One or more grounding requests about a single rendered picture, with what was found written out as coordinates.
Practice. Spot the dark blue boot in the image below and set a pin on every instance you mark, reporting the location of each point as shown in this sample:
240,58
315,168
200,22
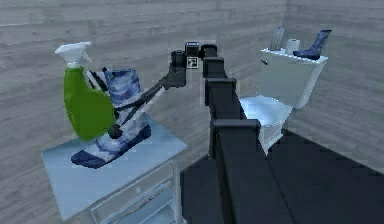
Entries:
315,46

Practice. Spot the white toilet paper roll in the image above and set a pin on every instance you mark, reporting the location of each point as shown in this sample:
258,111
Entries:
292,46

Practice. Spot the white side table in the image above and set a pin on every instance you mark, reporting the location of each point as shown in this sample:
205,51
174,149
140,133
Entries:
113,186

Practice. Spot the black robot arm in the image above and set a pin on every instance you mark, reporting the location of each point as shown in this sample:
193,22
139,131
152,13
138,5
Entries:
233,156

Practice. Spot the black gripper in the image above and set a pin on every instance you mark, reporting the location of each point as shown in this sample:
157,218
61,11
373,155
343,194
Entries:
177,71

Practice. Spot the blue white patterned boot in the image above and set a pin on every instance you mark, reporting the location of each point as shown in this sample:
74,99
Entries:
116,133

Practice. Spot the green spray bottle white nozzle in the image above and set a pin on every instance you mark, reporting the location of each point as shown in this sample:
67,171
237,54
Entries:
87,106

